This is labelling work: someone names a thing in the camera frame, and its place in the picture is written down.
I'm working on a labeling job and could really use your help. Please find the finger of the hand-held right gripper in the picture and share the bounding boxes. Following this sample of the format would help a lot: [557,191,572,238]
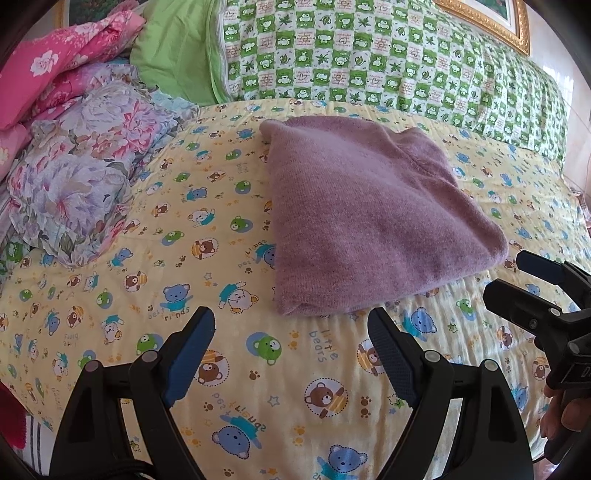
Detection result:
[516,250,591,301]
[483,279,575,344]

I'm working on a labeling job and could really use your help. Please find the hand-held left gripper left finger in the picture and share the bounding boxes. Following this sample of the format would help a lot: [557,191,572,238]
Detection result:
[48,305,218,480]

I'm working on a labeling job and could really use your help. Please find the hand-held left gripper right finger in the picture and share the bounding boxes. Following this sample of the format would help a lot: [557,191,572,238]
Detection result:
[367,307,534,480]

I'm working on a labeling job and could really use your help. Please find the purple knit sweater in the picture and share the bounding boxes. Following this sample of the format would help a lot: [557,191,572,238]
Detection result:
[259,115,509,318]

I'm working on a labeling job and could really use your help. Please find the person's right hand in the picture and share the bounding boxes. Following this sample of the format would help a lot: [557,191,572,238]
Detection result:
[541,387,591,442]

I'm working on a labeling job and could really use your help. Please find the yellow bear print bed sheet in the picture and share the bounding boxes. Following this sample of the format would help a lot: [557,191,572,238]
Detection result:
[0,99,591,480]

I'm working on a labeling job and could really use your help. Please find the grey striped cloth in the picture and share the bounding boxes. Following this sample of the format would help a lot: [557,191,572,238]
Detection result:
[21,413,61,468]

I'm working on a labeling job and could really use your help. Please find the red cloth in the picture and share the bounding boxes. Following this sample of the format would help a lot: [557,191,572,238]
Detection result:
[0,383,28,450]

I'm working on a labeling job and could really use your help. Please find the purple floral quilt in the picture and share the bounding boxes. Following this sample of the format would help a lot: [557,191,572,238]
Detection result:
[0,62,199,271]

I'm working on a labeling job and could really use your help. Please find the gold framed picture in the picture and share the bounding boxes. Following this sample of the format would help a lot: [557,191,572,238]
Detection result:
[434,0,532,56]

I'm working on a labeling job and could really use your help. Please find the light blue cloth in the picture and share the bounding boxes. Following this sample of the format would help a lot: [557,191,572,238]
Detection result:
[150,90,200,121]

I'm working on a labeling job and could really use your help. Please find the green checkered pillow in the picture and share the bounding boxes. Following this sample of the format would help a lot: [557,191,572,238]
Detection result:
[129,0,571,162]

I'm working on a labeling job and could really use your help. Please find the pink floral quilt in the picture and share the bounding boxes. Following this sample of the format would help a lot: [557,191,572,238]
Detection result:
[0,10,146,176]

